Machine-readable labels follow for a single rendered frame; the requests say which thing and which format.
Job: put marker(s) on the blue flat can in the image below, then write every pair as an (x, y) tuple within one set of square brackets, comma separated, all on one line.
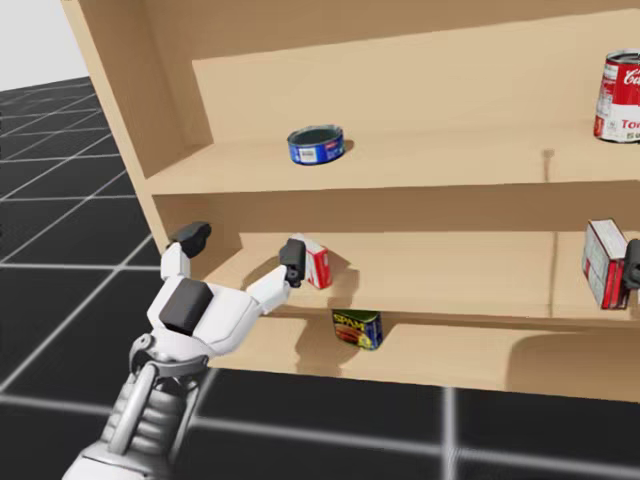
[(316, 147)]

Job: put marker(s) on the pale wooden shelf unit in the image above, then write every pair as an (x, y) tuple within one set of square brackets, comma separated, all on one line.
[(425, 100)]

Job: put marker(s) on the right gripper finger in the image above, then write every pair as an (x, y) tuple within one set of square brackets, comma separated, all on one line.
[(632, 265)]

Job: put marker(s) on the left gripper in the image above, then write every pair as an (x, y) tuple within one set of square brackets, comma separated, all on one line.
[(220, 320)]

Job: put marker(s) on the small red and white carton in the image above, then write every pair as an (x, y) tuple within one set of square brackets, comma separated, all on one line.
[(319, 265)]

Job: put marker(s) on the green and blue rectangular can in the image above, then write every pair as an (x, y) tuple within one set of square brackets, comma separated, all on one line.
[(357, 330)]

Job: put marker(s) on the large red and white carton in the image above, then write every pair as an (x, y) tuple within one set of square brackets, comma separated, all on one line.
[(602, 265)]

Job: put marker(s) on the red and white can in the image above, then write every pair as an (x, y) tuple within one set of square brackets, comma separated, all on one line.
[(620, 100)]

